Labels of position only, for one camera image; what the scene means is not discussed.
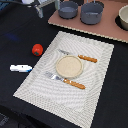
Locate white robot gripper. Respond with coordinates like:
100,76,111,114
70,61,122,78
22,0,34,4

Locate grey frying pan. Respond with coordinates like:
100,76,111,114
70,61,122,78
35,0,79,20

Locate red tomato-shaped sausage toy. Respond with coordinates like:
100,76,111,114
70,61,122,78
32,44,43,56

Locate pink stove board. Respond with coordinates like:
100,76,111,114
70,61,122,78
48,0,128,43

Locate grey cooking pot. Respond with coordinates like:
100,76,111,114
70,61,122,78
80,3,103,25

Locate round beige plate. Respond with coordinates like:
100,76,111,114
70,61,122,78
56,55,83,78

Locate beige bowl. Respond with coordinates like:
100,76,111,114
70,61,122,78
119,5,128,30

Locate woven beige placemat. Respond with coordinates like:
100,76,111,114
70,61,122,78
14,31,114,128

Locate knife with wooden handle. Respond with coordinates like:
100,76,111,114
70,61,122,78
58,49,98,63

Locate fork with wooden handle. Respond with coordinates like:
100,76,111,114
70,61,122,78
45,72,85,89

